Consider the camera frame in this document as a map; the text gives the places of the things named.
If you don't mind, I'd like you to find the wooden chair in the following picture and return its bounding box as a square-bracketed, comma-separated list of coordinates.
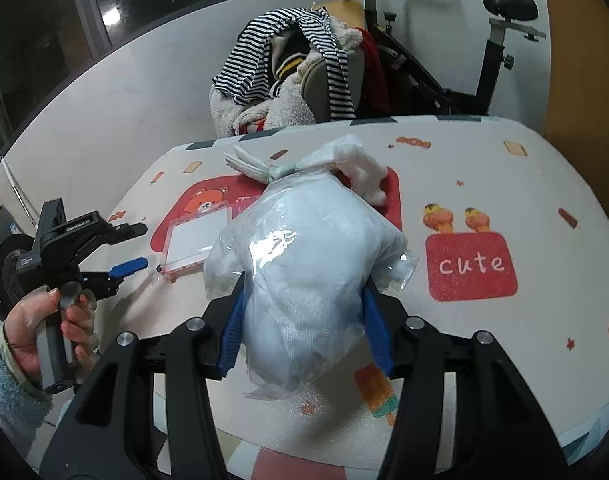
[297, 0, 369, 122]

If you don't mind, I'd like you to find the black exercise bike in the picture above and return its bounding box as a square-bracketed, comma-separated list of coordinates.
[317, 0, 548, 120]

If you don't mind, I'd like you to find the white washing machine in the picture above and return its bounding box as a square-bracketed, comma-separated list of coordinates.
[0, 195, 41, 313]

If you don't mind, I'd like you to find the black yellow striped sweater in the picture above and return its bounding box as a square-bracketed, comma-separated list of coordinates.
[268, 25, 314, 87]

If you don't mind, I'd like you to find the clear plastic case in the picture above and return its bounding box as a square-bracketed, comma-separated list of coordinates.
[161, 202, 234, 282]

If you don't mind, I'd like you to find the printed tablecloth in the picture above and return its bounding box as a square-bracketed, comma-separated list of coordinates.
[27, 115, 609, 480]

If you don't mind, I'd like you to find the clear bag of white tissues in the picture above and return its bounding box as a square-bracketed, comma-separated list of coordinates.
[204, 135, 420, 402]

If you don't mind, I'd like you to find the red cloth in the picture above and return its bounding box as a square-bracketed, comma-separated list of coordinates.
[357, 27, 389, 115]

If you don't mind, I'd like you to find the wooden wardrobe panel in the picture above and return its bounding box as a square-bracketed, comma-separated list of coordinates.
[539, 0, 609, 203]

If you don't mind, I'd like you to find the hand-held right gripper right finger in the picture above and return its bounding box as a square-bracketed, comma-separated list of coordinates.
[362, 280, 570, 480]

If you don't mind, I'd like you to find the white tissue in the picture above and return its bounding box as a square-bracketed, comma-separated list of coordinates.
[343, 147, 391, 207]

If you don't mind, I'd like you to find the dark framed window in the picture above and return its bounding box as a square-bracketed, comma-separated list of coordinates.
[0, 0, 335, 161]

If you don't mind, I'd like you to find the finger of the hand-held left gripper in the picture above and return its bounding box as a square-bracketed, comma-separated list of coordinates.
[78, 257, 150, 302]
[97, 221, 149, 247]

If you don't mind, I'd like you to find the person's left hand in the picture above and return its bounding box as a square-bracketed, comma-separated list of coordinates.
[4, 287, 102, 380]

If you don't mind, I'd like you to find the person's left forearm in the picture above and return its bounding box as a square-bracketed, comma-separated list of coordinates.
[0, 319, 54, 443]

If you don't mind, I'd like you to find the black white striped shirt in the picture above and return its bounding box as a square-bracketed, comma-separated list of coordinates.
[212, 7, 359, 122]

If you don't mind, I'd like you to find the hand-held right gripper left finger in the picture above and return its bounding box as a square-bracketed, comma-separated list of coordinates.
[37, 270, 250, 480]

